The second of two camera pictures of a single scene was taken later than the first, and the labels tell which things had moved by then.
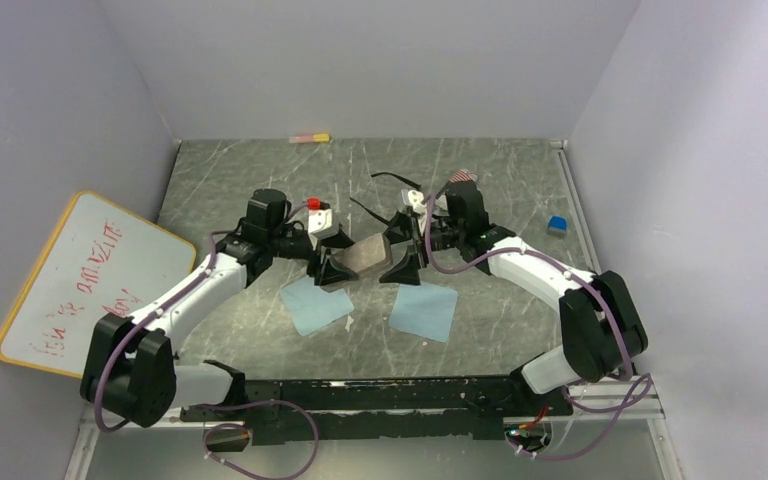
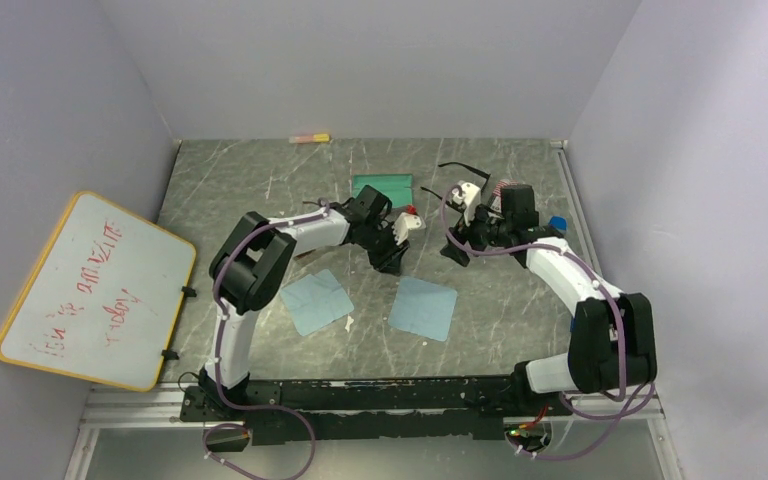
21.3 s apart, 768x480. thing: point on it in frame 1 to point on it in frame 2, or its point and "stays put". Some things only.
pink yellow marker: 320,138 stays put
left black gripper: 328,274 to 390,261
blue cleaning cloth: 424,310 stays put
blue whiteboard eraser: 557,226 stays put
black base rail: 421,408 stays put
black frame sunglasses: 400,179 to 460,208
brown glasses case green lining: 366,256 to 395,188
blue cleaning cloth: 311,307 stays put
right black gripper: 401,229 to 464,233
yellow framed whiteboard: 102,260 stays put
